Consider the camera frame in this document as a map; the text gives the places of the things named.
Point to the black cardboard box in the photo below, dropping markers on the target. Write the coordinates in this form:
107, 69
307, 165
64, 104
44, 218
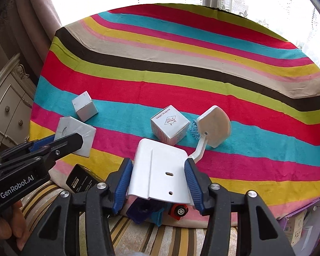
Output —
82, 178

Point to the white printed cube box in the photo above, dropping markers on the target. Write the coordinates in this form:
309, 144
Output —
169, 125

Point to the purple cardboard box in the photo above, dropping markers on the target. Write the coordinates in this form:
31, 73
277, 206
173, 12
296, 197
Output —
304, 224

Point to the beige striped seat cushion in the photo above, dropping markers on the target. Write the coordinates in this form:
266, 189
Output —
154, 241

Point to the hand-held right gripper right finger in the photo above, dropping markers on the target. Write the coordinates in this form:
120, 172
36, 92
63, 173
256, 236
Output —
193, 184

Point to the white lace curtain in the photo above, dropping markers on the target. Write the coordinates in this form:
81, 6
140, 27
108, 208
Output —
256, 0

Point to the blue coiled spring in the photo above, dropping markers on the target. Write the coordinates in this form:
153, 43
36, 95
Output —
194, 130

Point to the colourful striped cloth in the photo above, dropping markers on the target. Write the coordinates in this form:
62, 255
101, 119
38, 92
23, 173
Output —
176, 58

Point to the small silver cube box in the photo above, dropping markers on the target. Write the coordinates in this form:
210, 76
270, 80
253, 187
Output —
85, 106

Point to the white round plastic holder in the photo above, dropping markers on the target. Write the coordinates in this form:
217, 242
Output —
216, 125

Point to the cream carved cabinet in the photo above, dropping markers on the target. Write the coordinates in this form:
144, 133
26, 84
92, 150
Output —
8, 104

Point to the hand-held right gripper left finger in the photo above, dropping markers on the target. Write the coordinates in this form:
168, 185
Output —
124, 184

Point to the blue plastic toy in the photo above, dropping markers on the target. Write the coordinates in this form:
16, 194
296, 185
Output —
144, 213

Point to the silver taped box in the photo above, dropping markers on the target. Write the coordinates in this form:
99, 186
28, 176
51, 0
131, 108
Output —
69, 128

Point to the red toy car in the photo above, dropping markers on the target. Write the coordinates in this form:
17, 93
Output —
178, 210

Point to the brown drape curtain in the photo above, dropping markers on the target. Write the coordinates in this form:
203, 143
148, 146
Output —
34, 18

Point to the person's left hand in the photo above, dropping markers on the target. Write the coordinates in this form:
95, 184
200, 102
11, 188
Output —
20, 224

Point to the white plastic bracket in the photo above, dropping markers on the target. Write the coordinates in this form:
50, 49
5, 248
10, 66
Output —
160, 170

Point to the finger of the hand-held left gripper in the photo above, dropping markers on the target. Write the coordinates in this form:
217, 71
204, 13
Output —
66, 145
44, 141

